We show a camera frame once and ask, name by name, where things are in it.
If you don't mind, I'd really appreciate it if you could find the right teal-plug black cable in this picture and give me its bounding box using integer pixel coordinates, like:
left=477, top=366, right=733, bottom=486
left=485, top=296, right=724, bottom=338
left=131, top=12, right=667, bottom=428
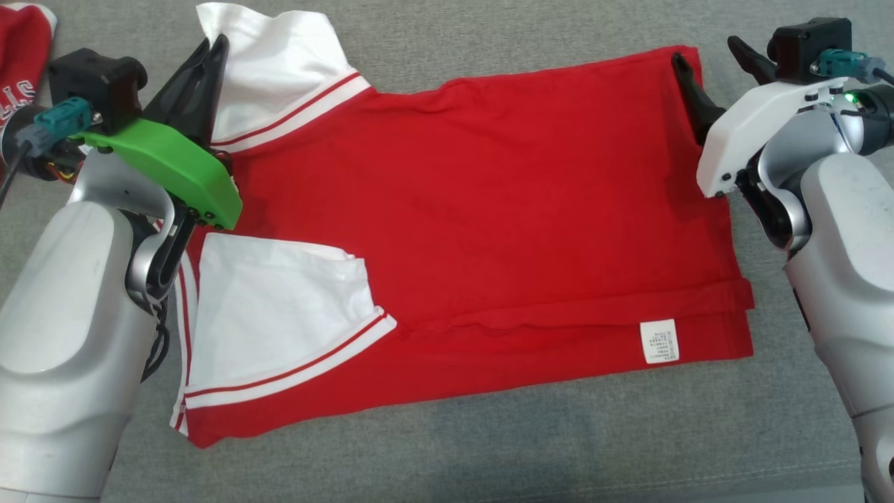
left=810, top=49, right=894, bottom=89

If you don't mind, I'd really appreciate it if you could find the left teal-plug black cable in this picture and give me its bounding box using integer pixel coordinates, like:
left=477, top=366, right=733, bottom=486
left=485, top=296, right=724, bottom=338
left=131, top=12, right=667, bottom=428
left=0, top=98, right=95, bottom=210

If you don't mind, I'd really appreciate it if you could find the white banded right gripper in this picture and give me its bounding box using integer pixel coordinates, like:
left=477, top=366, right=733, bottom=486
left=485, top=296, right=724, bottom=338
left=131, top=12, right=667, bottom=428
left=670, top=35, right=849, bottom=198

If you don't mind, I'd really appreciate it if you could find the teal-plug black cable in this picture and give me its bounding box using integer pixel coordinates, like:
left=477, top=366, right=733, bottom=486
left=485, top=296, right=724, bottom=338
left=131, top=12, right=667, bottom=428
left=810, top=49, right=894, bottom=89
left=0, top=98, right=95, bottom=210

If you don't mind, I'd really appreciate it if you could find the red white-sleeved t-shirt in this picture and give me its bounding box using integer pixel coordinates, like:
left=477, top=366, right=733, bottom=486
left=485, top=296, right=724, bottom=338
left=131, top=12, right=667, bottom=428
left=170, top=2, right=756, bottom=449

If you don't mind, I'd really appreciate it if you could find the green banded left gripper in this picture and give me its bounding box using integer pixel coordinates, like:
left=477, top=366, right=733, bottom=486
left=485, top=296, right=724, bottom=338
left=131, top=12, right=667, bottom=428
left=73, top=34, right=243, bottom=231

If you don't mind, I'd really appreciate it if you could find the red Bulls jersey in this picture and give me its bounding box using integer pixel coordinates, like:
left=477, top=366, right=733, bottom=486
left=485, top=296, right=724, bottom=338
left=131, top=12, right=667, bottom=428
left=0, top=2, right=58, bottom=182

